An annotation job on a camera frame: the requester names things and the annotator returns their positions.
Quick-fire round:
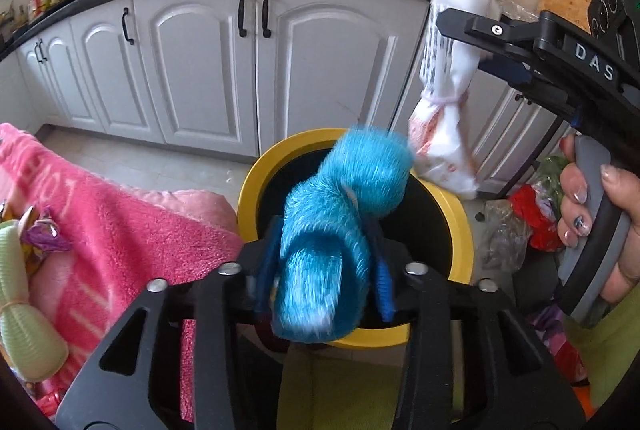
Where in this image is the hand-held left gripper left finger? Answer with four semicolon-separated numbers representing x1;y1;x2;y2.
55;215;287;430

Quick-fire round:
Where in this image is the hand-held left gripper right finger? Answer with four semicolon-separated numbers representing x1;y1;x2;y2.
369;220;587;430

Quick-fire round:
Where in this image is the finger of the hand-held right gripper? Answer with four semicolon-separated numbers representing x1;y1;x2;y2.
478;56;577;119
437;8;543;56

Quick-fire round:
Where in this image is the white plastic bag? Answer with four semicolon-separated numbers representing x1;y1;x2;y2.
407;0;494;201

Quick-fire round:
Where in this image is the blue fuzzy slipper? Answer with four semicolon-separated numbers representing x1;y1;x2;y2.
270;126;417;343

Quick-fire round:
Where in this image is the yellow rimmed waste bin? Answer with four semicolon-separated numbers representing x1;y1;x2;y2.
237;128;474;351

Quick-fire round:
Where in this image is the person's right hand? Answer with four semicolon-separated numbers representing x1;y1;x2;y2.
557;132;640;307

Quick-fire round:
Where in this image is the clear bag on countertop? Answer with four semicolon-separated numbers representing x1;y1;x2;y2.
492;0;542;30

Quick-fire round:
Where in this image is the cork board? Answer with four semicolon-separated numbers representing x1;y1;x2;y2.
537;0;602;29

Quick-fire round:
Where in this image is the yellow-green cloth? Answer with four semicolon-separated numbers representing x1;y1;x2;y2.
279;310;640;430

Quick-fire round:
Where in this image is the clear plastic bag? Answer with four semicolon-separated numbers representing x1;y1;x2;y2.
479;199;532;273

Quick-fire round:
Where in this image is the red plastic bag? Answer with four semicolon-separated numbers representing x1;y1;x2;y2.
507;184;567;252

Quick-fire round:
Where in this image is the pink printed blanket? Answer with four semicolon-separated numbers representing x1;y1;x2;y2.
0;122;261;422

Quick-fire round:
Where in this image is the colourful patterned cloth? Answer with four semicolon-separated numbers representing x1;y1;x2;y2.
529;304;592;387

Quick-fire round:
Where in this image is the white kitchen base cabinet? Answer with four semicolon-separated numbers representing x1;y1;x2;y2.
15;0;572;202

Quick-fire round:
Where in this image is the purple foil wrapper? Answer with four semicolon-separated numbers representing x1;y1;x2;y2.
19;205;65;252

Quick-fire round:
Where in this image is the group of condiment bottles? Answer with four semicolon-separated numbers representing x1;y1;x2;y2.
0;0;56;37

